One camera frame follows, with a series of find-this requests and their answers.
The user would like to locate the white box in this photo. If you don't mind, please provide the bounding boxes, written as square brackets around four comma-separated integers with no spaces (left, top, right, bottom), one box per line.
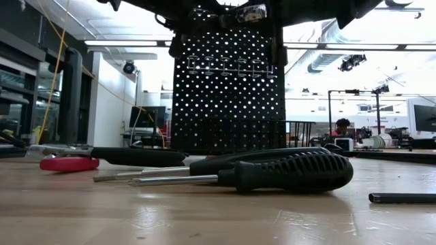
[334,137,354,152]

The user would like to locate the round black camera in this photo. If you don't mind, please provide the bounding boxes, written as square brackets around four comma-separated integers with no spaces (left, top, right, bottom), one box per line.
[122,60,138,75]

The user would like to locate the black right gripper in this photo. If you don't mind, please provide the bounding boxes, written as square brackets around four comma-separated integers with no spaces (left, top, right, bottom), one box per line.
[221,3,289,67]

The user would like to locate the black monitor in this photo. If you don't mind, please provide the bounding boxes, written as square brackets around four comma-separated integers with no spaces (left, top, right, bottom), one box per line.
[129,105,167,129]
[414,104,436,133]

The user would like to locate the silver wire ring holder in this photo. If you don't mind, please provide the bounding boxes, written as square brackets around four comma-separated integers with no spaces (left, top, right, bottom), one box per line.
[186,54,277,80]

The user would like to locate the dark shelving unit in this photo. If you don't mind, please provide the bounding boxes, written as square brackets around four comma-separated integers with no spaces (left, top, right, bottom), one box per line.
[0,6,93,147]

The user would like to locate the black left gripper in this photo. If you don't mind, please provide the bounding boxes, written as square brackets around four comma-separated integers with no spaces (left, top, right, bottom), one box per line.
[169,6,222,58]

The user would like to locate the black metal pegboard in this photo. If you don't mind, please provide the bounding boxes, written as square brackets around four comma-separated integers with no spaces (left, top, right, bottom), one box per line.
[172,6,287,154]

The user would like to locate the person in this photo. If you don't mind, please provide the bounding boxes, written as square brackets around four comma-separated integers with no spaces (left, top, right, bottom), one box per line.
[329,118,352,139]

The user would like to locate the black ribbed handle screwdriver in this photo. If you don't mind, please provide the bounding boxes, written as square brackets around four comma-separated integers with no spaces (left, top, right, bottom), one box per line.
[127,151,354,194]

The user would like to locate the yellow cable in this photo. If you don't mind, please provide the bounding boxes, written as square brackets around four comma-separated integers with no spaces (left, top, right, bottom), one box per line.
[35,0,166,148]

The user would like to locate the silver ceiling duct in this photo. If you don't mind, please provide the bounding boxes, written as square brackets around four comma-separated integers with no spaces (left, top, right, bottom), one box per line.
[306,16,345,74]

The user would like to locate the black handle long-nose pliers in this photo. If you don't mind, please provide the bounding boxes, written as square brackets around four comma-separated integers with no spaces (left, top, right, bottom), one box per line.
[27,144,187,168]

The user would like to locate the ceiling light strip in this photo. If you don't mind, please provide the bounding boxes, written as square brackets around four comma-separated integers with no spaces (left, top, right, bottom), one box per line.
[84,39,173,48]
[282,43,436,51]

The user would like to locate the black post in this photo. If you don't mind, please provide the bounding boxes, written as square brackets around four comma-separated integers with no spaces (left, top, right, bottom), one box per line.
[57,47,84,146]

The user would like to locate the dark office desk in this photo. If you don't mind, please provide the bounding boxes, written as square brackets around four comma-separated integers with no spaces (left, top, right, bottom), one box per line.
[121,131,164,148]

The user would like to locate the black aluminium table frame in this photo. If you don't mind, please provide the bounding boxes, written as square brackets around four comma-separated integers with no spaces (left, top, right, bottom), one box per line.
[0,145,436,165]

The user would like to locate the black ceiling camera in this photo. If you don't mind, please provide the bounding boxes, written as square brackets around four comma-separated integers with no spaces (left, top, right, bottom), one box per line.
[338,54,368,73]

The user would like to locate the black pipe stand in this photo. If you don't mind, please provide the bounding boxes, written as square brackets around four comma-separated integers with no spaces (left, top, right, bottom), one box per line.
[327,88,382,137]

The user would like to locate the black wire basket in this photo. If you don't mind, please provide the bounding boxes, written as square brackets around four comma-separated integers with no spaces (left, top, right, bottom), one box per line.
[204,118,317,154]

